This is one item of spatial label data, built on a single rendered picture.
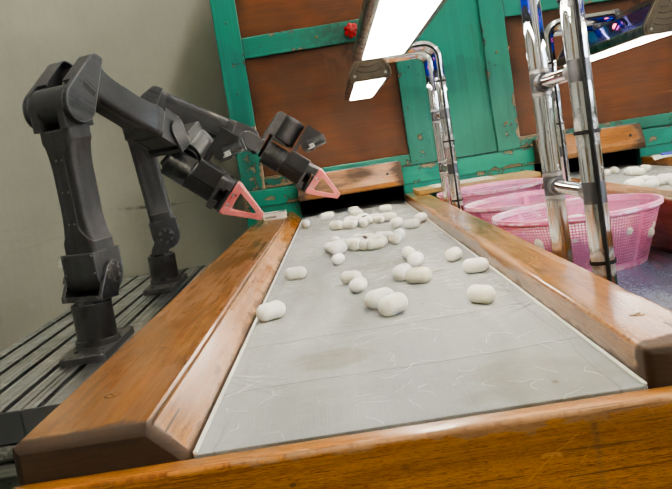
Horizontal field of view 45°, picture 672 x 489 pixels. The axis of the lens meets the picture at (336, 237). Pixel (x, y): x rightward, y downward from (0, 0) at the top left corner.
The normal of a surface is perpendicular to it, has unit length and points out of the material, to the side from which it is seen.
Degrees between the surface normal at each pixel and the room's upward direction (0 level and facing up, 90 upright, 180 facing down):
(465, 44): 90
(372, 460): 90
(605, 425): 90
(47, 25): 90
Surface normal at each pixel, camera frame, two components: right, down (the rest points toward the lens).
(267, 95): 0.00, 0.11
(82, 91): 0.90, -0.10
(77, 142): 0.89, 0.13
